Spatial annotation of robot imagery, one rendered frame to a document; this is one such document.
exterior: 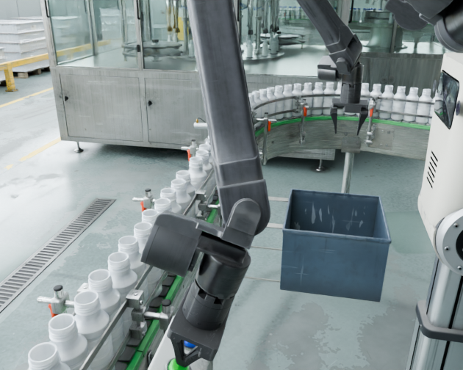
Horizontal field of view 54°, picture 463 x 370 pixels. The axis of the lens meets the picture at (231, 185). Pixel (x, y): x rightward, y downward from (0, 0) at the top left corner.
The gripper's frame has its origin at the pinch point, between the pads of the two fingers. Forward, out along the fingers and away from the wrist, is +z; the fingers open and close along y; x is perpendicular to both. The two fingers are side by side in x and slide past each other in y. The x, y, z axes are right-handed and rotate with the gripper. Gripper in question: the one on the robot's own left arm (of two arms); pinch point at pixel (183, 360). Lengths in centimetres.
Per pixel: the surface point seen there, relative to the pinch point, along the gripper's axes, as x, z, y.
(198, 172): -16, 6, -69
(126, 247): -17.8, 3.3, -22.2
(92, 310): -15.7, 3.4, -4.8
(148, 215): -18.8, 4.4, -36.9
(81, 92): -189, 117, -365
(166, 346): -3.0, 2.1, -2.9
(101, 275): -18.3, 4.0, -13.5
